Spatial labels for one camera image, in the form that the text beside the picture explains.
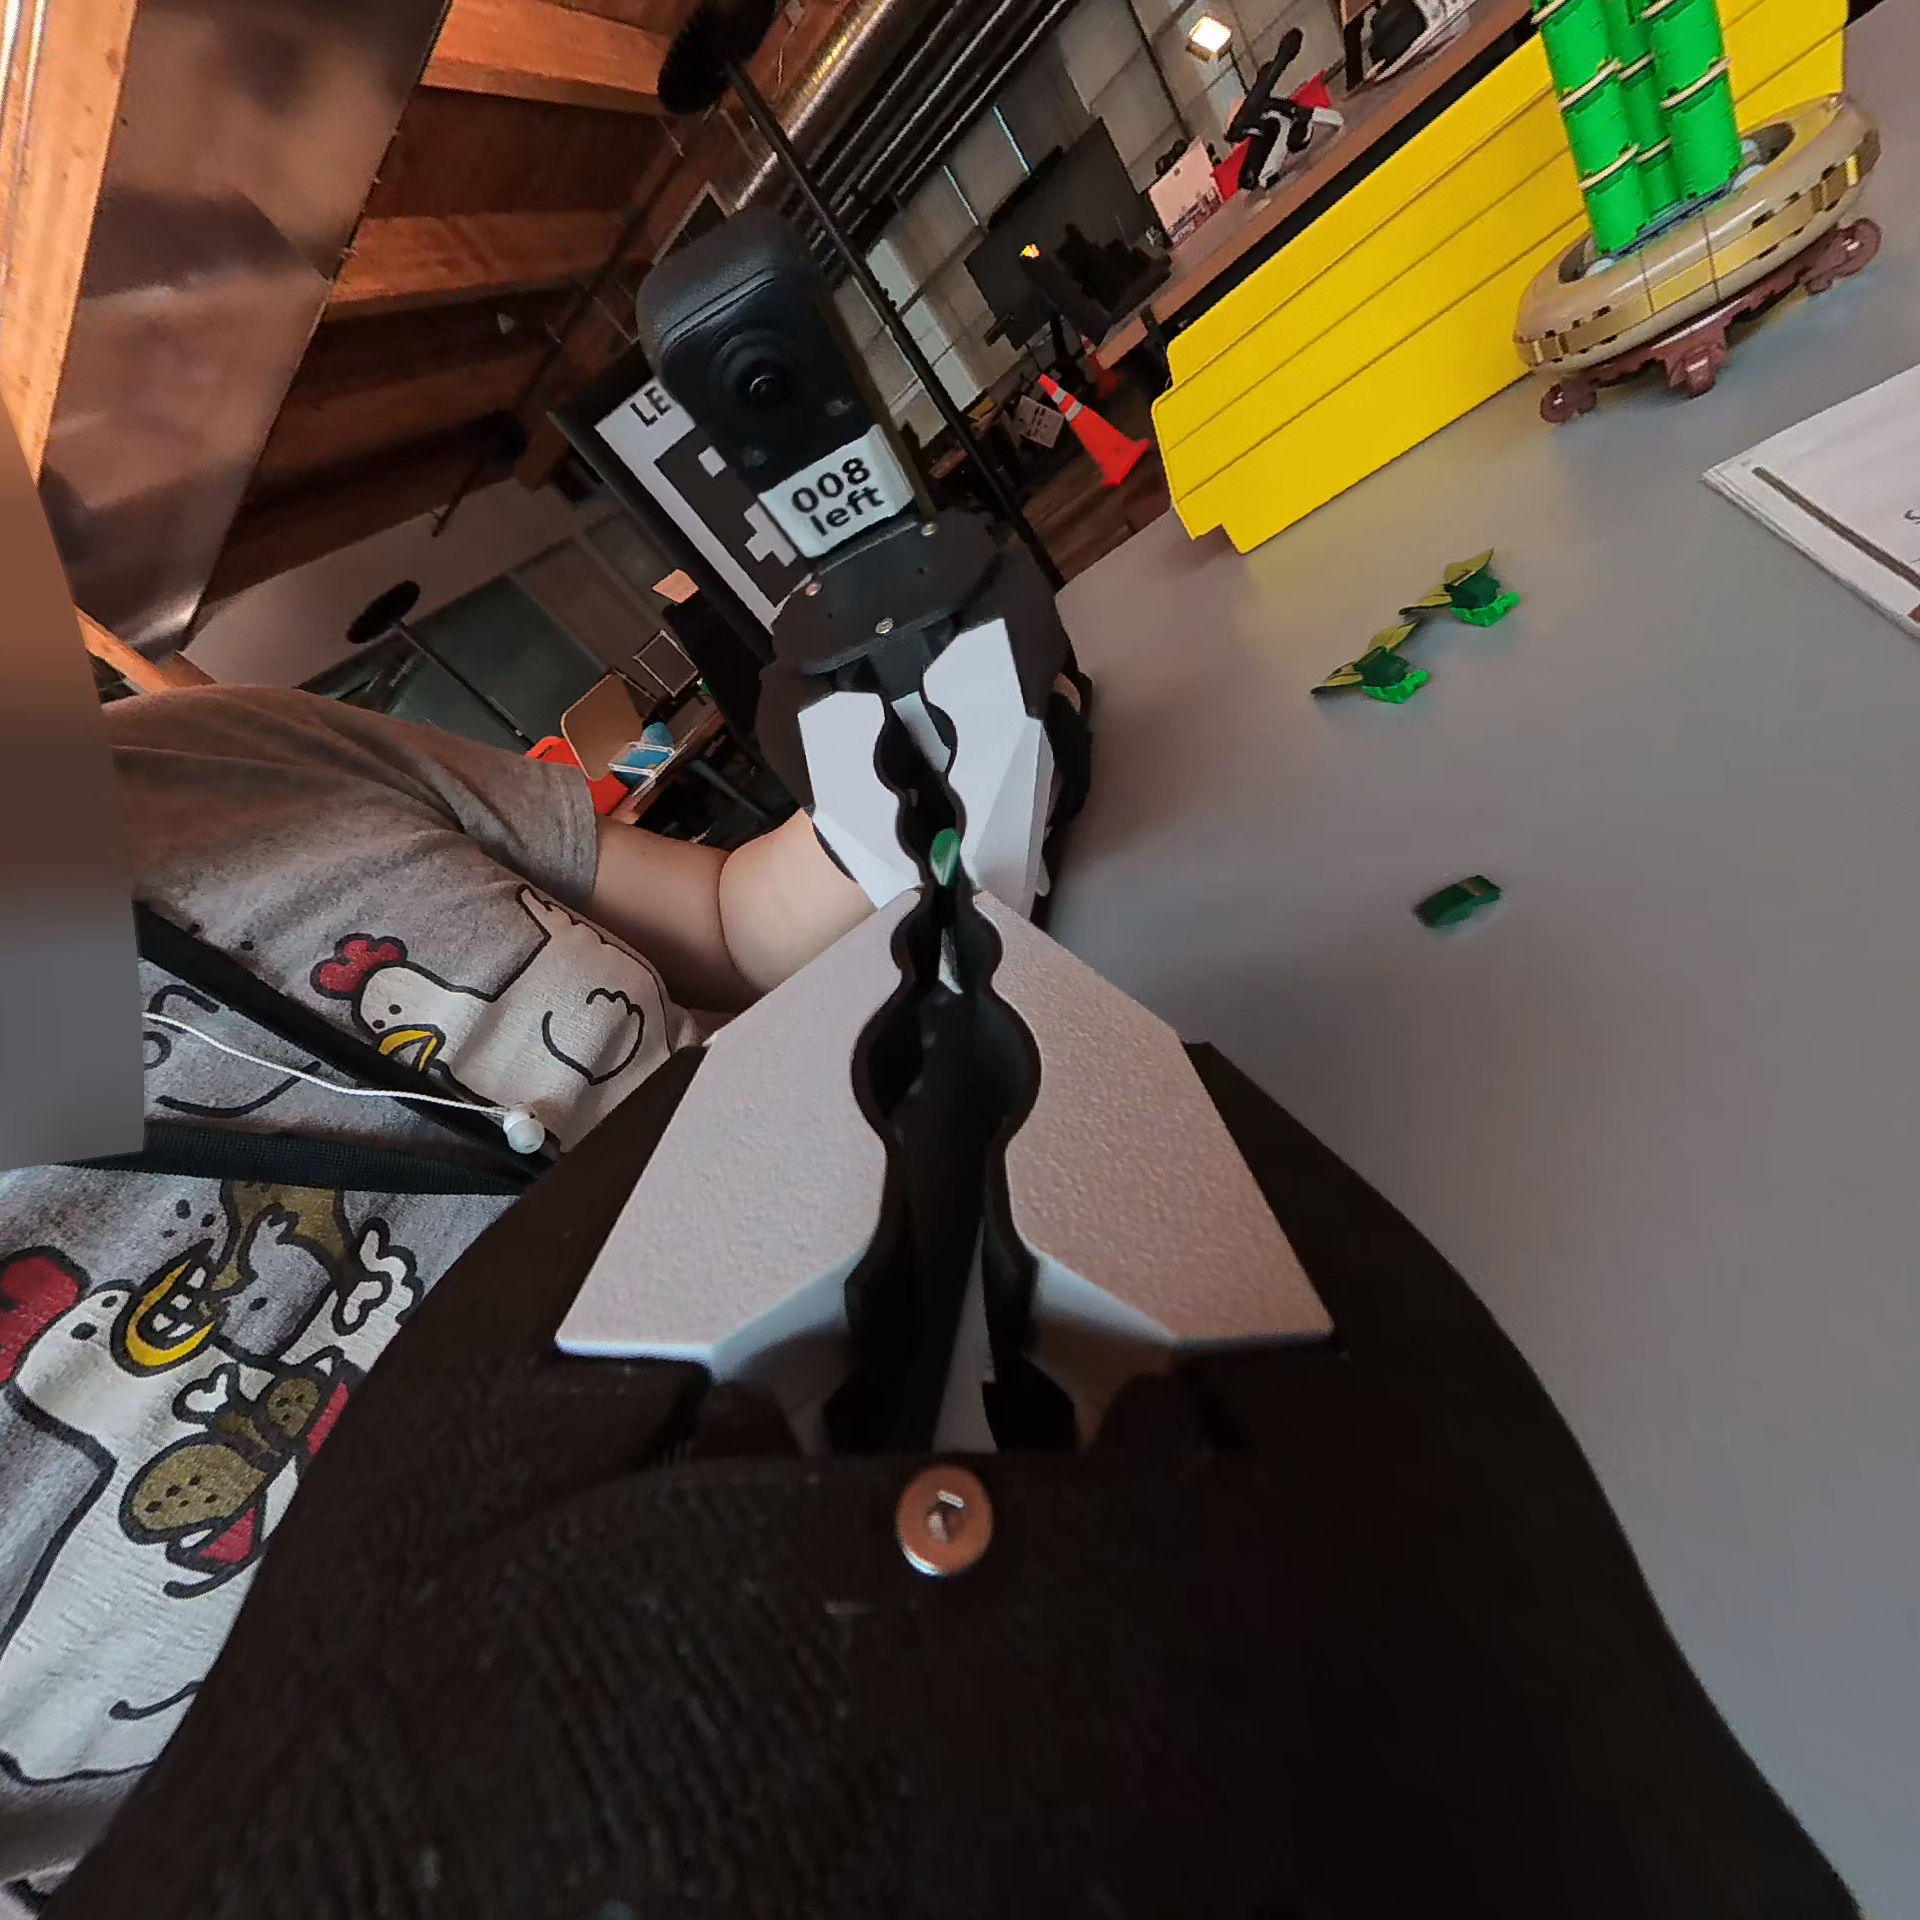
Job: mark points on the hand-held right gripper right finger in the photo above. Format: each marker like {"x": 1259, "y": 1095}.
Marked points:
{"x": 1171, "y": 1200}

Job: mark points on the black monitor screen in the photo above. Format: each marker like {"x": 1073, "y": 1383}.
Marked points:
{"x": 1066, "y": 225}

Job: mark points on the yellow plastic bin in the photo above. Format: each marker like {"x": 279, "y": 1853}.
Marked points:
{"x": 1349, "y": 329}

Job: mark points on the black and white sign board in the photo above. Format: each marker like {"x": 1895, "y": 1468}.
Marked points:
{"x": 676, "y": 464}

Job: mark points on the green lego leaf cluster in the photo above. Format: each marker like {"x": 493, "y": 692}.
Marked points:
{"x": 1477, "y": 604}
{"x": 1388, "y": 683}

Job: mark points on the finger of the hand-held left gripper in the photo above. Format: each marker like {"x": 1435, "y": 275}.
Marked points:
{"x": 849, "y": 764}
{"x": 1002, "y": 733}

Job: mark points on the small green lego brick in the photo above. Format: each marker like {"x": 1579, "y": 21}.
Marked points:
{"x": 1455, "y": 900}

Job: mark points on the green lego bamboo model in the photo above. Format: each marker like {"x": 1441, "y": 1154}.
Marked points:
{"x": 1682, "y": 284}

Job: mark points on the person in grey chicken shirt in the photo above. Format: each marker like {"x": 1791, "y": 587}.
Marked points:
{"x": 301, "y": 839}

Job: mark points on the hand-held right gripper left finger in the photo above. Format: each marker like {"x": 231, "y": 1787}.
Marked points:
{"x": 705, "y": 1200}

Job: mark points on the white instruction booklet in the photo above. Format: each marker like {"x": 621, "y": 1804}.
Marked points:
{"x": 1838, "y": 495}

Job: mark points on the black stand pole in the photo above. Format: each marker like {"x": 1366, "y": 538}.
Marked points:
{"x": 933, "y": 385}

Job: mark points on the red and black robot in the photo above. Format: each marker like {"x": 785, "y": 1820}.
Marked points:
{"x": 1277, "y": 120}

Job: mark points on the green lego leaf assembly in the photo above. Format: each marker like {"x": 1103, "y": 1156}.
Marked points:
{"x": 942, "y": 857}

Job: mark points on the orange traffic cone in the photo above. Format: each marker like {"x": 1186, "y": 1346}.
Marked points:
{"x": 1107, "y": 441}

